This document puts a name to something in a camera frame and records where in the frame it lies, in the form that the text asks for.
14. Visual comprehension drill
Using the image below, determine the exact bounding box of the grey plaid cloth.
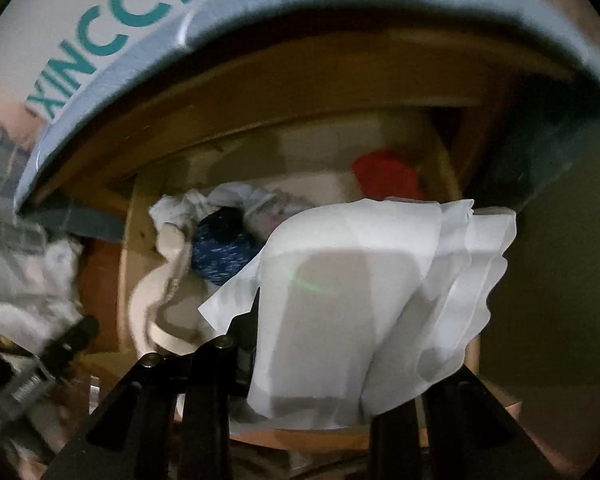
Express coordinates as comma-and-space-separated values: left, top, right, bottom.
0, 115, 46, 261

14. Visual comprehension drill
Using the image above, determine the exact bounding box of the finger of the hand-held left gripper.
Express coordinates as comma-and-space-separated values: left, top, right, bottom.
41, 315, 101, 375

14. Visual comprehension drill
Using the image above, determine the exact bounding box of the crumpled white underwear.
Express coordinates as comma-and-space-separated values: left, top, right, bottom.
149, 182, 261, 233

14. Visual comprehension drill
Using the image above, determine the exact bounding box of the white cloth heap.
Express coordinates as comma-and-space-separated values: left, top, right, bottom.
0, 237, 86, 356

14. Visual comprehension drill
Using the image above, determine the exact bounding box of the cream white underwear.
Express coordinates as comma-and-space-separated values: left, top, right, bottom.
129, 225, 221, 356

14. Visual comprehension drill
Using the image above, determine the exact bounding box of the red underwear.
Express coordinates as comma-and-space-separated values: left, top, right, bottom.
351, 147, 427, 202

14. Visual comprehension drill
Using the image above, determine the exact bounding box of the white floral underwear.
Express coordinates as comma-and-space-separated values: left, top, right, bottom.
240, 187, 321, 241

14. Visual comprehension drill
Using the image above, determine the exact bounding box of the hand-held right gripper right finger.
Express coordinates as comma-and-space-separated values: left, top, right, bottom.
369, 365, 568, 480

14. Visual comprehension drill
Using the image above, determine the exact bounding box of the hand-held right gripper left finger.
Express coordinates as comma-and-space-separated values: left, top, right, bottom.
40, 287, 261, 480

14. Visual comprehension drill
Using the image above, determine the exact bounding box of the wooden drawer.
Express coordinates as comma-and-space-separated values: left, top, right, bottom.
116, 110, 482, 453

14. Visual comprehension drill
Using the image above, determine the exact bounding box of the plain white underwear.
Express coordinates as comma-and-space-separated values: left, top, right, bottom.
198, 198, 518, 432

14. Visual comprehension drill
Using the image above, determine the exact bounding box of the white box teal print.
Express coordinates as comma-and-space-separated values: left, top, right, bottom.
0, 0, 451, 153

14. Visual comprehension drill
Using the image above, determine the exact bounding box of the navy blue speckled underwear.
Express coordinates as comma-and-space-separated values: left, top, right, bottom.
190, 206, 263, 287

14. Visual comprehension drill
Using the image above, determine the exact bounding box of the wooden nightstand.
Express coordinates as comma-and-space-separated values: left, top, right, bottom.
30, 25, 581, 361

